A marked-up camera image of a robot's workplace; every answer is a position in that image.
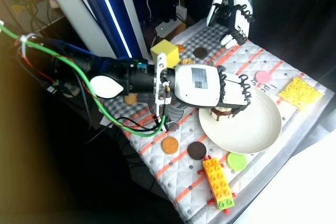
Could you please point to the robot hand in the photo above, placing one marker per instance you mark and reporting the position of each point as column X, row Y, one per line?
column 197, row 85
column 242, row 3

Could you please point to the small chocolate-topped cake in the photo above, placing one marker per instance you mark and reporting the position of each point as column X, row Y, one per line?
column 220, row 115

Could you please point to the white round plate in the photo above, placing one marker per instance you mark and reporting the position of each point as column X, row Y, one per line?
column 244, row 132

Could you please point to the swirl-shaped golden cookie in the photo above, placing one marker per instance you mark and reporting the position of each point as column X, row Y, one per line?
column 187, row 61
column 180, row 48

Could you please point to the dark chocolate round cookie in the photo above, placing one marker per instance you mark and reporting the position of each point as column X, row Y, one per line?
column 200, row 52
column 197, row 150

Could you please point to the yellow foam block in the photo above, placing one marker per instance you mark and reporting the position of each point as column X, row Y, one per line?
column 165, row 51

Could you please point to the white power adapter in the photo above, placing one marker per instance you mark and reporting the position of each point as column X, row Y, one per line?
column 181, row 12

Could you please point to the white power strip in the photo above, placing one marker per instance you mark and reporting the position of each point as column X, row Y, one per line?
column 168, row 28

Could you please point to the orange-tan round cookie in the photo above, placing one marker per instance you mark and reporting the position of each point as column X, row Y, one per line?
column 170, row 145

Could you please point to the pink felt disc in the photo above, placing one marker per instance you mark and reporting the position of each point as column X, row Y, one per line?
column 263, row 77

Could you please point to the tan scalloped biscuit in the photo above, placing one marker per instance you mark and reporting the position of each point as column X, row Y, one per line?
column 130, row 99

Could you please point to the light green felt disc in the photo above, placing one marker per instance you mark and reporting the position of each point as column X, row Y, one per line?
column 237, row 161

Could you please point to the grey quilt with orange stripes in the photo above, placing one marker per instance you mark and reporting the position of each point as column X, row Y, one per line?
column 183, row 176

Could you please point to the orange toy brick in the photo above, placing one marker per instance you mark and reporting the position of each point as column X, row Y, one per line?
column 216, row 179

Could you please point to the yellow bumpy sponge pad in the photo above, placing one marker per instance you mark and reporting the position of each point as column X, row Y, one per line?
column 300, row 93

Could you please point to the green toy brick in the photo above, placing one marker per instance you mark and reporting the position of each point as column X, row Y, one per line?
column 226, row 203

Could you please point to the white column with blue light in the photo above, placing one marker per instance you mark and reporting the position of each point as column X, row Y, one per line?
column 78, row 11

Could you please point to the white zip tie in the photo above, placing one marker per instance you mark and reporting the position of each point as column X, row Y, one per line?
column 25, row 39

